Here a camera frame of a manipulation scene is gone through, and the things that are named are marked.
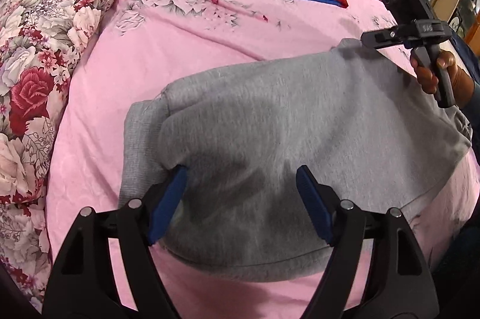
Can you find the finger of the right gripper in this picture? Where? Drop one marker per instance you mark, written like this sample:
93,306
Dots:
382,38

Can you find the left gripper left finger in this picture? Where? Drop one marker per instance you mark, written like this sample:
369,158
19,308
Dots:
104,268

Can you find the grey sweatpants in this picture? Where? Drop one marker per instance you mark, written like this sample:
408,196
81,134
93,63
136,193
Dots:
361,125

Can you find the floral red white quilt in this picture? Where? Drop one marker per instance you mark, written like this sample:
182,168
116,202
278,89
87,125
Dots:
42,42

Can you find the pink floral bed sheet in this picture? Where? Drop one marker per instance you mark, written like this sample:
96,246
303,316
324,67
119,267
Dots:
145,45

